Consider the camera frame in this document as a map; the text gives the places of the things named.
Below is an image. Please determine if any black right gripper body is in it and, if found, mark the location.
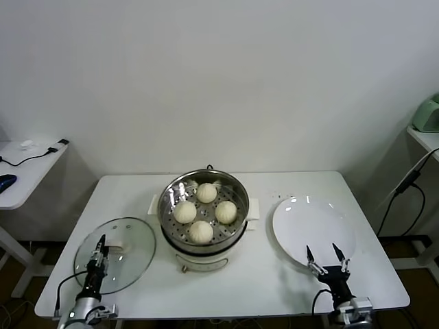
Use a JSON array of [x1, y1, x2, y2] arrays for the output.
[[318, 266, 354, 302]]

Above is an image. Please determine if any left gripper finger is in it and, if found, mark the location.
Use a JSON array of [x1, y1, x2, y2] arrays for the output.
[[97, 234, 109, 267]]

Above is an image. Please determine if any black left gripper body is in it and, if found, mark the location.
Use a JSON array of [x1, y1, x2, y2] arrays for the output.
[[82, 258, 109, 299]]

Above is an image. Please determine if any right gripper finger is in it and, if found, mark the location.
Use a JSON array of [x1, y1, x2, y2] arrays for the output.
[[306, 245, 327, 277], [331, 243, 351, 274]]

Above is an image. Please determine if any round glass pot lid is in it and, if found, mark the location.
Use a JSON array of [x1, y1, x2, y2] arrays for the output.
[[73, 216, 157, 295]]

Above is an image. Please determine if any white steamed baozi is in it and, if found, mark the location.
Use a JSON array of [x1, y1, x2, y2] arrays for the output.
[[189, 220, 215, 245], [195, 182, 217, 204], [214, 200, 238, 225], [173, 201, 198, 224]]

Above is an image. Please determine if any stainless steel steamer basket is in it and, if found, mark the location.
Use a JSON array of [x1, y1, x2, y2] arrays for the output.
[[147, 169, 261, 251]]

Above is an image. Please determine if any white round plate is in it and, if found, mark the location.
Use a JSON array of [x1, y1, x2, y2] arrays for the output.
[[272, 195, 357, 271]]

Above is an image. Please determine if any white side desk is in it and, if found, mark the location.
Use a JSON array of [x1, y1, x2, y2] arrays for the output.
[[0, 138, 69, 299]]

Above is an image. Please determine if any white electric pot base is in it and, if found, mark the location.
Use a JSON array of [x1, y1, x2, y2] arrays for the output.
[[160, 219, 258, 275]]

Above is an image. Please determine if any blue computer mouse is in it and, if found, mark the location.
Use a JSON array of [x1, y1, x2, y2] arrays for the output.
[[0, 173, 17, 193]]

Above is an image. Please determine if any white shelf desk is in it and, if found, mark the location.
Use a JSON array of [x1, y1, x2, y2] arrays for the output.
[[407, 125, 439, 162]]

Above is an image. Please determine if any mint green appliance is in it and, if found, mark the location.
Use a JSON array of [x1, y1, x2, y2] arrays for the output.
[[411, 92, 439, 133]]

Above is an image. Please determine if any black right camera cable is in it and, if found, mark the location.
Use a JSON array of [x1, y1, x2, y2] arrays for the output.
[[311, 289, 335, 316]]

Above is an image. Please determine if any black camera cable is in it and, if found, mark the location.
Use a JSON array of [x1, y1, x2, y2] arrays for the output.
[[311, 289, 335, 316], [54, 272, 88, 318]]

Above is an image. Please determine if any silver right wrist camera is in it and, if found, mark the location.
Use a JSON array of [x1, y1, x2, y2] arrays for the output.
[[334, 296, 373, 325]]

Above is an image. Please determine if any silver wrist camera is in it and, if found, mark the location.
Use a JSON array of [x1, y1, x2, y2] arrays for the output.
[[334, 296, 373, 325], [85, 303, 119, 321]]

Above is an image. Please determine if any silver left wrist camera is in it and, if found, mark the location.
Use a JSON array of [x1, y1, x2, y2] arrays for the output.
[[85, 303, 119, 321]]

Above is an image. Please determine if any black left camera cable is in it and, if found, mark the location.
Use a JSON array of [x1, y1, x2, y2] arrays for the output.
[[54, 272, 88, 318]]

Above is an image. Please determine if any white floor cable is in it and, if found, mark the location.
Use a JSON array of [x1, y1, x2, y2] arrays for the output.
[[0, 300, 35, 329]]

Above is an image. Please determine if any black adapter with cable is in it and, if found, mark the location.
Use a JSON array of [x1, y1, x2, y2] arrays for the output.
[[377, 167, 428, 237]]

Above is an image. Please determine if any black cable with connectors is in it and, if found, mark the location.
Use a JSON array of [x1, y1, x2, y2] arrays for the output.
[[0, 138, 69, 167]]

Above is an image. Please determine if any white hanging cable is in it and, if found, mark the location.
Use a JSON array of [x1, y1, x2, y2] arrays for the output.
[[376, 147, 439, 210]]

